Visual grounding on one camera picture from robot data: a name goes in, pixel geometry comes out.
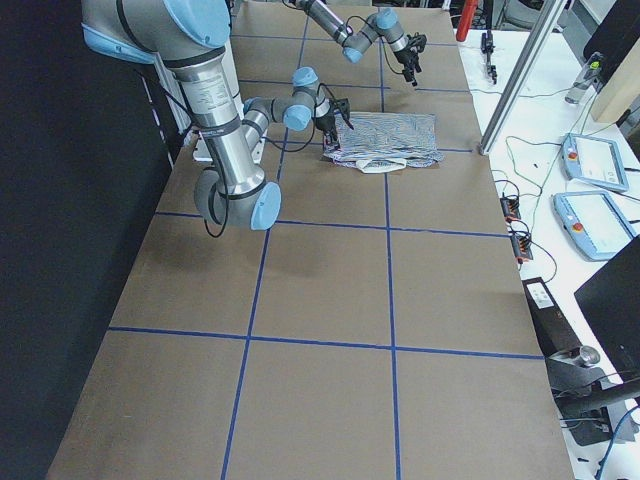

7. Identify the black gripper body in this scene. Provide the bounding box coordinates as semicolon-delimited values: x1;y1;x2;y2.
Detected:
394;32;427;70
313;98;350;134

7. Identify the navy white striped polo shirt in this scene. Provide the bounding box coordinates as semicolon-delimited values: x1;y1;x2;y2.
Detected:
323;112;444;174

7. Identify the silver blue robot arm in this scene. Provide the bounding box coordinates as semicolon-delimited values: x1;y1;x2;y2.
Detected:
82;1;349;230
284;0;427;87

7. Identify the black tool stand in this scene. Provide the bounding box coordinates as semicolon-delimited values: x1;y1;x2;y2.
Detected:
481;0;498;85

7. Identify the red cylinder object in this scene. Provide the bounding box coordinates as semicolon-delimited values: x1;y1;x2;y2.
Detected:
456;0;479;42

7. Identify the upper orange black usb hub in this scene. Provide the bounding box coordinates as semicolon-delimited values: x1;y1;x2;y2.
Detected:
499;196;521;223

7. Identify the orange black usb hub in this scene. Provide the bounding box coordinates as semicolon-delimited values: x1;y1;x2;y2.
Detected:
499;196;521;223
510;231;533;265

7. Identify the clear water bottle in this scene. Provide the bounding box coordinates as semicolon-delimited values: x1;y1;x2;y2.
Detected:
564;51;605;105

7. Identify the upper blue teach pendant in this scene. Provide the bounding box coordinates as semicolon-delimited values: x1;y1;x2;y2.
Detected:
561;133;629;193

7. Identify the blue teach pendant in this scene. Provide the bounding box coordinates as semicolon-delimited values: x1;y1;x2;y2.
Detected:
552;191;636;261
561;133;629;193

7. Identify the lower orange black usb hub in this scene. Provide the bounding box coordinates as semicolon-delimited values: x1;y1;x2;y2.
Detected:
510;231;533;265

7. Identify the lower blue teach pendant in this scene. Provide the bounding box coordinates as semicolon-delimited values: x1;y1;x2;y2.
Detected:
552;191;636;261

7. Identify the black rectangular box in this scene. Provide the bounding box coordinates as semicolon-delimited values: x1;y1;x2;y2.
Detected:
522;277;582;357

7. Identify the black monitor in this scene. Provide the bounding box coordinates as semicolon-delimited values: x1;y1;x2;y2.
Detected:
574;237;640;372

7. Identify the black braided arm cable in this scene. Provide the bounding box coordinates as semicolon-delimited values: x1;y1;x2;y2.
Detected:
202;82;351;239

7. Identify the aluminium extrusion post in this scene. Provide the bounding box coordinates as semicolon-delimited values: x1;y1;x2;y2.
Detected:
478;0;573;155

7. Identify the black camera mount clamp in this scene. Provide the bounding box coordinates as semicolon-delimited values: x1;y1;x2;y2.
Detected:
545;346;639;446

